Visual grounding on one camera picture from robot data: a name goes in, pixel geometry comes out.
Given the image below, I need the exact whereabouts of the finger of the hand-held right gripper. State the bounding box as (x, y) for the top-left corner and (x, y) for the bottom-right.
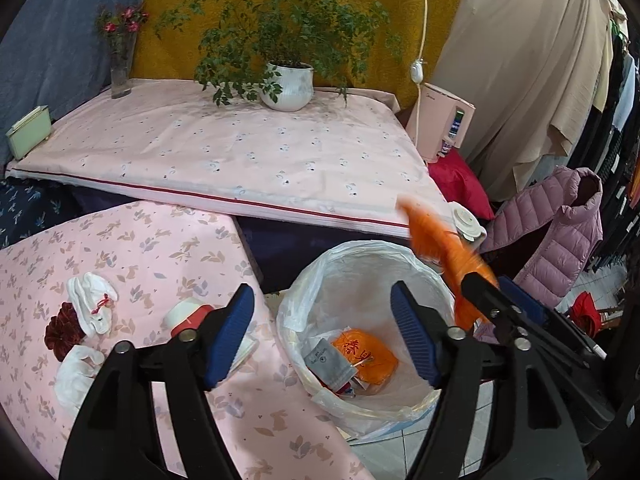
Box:
(461, 271), (534, 349)
(498, 275), (546, 324)

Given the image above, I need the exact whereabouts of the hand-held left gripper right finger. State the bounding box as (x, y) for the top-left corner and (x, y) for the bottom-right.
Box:
(390, 280), (587, 480)

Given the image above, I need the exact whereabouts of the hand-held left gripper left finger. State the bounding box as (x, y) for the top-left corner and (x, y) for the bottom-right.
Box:
(59, 282), (256, 480)

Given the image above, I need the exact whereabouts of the red and white paper cup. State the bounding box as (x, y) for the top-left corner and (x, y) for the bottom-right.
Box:
(164, 296), (259, 368)

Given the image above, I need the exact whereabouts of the orange plastic bag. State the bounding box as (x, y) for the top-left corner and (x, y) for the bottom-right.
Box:
(331, 329), (399, 387)
(396, 196), (499, 332)

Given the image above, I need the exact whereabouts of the red white torn wrapper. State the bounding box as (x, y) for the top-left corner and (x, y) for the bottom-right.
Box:
(340, 377), (374, 399)

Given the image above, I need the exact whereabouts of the grey foil packet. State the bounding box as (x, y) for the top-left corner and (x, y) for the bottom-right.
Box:
(303, 337), (357, 387)

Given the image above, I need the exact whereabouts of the trash bin with white liner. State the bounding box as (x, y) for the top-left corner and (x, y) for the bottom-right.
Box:
(276, 240), (459, 439)

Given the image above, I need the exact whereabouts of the white tissue with red string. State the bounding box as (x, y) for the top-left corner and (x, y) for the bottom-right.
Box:
(67, 272), (119, 337)

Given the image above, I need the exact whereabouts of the dark red fabric flower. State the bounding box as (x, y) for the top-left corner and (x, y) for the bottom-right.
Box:
(43, 302), (84, 362)

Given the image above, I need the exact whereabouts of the red fabric item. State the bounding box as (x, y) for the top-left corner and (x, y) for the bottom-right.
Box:
(569, 292), (609, 337)

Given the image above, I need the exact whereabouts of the pink down jacket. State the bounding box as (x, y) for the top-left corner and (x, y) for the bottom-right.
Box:
(479, 166), (604, 312)

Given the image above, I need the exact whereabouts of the white kettle lid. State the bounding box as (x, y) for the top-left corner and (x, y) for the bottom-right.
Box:
(447, 201), (487, 252)

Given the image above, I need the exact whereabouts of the pink rabbit print cloth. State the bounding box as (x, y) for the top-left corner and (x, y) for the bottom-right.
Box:
(0, 200), (382, 480)

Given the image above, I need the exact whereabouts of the red cushion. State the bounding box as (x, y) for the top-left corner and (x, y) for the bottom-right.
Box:
(427, 152), (496, 221)

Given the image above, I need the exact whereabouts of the dark purple cloth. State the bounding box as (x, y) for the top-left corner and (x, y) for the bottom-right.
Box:
(234, 214), (417, 295)

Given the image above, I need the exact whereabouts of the pink quilt with red stripe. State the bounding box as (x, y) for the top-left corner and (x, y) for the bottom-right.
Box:
(4, 78), (457, 240)

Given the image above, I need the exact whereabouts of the pink water dispenser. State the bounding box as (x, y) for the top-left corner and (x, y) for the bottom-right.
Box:
(404, 84), (476, 164)

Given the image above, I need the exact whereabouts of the row of hanging clothes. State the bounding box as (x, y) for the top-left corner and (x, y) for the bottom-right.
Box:
(589, 7), (640, 273)

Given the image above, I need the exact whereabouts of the navy floral cloth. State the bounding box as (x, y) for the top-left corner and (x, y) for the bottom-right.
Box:
(0, 177), (87, 252)

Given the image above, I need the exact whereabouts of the beige curtain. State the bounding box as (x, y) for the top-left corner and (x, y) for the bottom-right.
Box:
(429, 0), (629, 202)

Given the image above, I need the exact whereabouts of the green plant in white pot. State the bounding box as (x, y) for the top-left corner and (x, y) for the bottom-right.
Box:
(155, 0), (407, 112)

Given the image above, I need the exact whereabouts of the pale green tissue box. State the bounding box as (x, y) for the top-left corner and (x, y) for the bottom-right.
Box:
(5, 105), (54, 160)

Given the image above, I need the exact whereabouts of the glass vase with red flowers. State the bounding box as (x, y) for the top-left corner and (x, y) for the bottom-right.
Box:
(95, 4), (150, 100)

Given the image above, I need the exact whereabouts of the white cable with switch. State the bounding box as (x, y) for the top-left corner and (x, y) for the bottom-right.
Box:
(410, 0), (434, 107)

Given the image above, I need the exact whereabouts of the mustard yellow wall cloth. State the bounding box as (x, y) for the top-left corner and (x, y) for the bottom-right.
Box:
(131, 0), (474, 109)

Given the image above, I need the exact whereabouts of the blue grey wall cloth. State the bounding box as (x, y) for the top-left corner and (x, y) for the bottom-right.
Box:
(0, 0), (147, 162)

